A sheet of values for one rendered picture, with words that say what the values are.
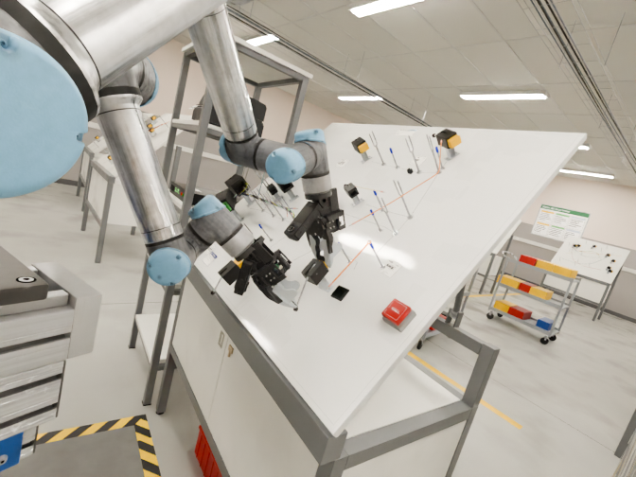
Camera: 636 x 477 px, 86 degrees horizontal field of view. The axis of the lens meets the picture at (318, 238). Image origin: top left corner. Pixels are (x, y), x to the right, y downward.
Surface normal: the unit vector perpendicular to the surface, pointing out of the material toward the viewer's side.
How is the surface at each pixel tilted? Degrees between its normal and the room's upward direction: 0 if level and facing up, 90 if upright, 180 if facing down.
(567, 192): 90
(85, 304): 90
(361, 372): 51
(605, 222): 90
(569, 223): 90
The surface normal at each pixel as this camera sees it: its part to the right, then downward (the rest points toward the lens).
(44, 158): 0.83, 0.40
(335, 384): -0.44, -0.69
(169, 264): 0.17, 0.22
